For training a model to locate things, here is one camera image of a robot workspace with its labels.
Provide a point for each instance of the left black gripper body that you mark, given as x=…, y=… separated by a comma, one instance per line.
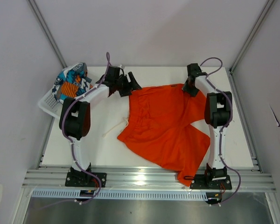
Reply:
x=118, y=82

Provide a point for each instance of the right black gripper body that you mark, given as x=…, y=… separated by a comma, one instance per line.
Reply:
x=190, y=89

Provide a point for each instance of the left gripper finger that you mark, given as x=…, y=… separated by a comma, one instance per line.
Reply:
x=133, y=83
x=125, y=89

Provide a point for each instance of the colourful patterned shorts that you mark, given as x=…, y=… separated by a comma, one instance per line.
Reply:
x=71, y=82

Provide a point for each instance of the orange shorts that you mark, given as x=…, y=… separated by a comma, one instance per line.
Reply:
x=160, y=130

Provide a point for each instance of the white plastic basket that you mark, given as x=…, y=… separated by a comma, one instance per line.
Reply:
x=50, y=105

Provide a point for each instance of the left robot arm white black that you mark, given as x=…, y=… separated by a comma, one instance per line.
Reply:
x=75, y=119

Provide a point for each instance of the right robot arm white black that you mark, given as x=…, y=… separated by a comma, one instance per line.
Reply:
x=217, y=115

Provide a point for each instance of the right aluminium side rail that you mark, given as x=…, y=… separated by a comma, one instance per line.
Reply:
x=248, y=134

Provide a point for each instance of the aluminium side rail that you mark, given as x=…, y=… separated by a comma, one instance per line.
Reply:
x=44, y=144
x=248, y=134

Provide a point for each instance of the right aluminium frame post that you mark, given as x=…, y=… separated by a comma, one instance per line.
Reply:
x=252, y=34

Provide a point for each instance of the aluminium frame post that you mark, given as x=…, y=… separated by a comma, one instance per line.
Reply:
x=46, y=30
x=252, y=34

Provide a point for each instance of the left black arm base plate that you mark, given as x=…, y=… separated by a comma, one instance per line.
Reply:
x=77, y=178

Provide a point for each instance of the left aluminium frame post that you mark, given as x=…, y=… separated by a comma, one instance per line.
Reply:
x=46, y=30

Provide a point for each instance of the left aluminium side rail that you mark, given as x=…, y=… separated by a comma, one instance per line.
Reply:
x=44, y=144

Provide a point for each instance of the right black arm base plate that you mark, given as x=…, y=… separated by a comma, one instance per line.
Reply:
x=201, y=182

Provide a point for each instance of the aluminium rail beam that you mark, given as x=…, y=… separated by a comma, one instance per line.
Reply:
x=143, y=178

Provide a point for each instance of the slotted white cable duct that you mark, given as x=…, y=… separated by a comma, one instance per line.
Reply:
x=122, y=194

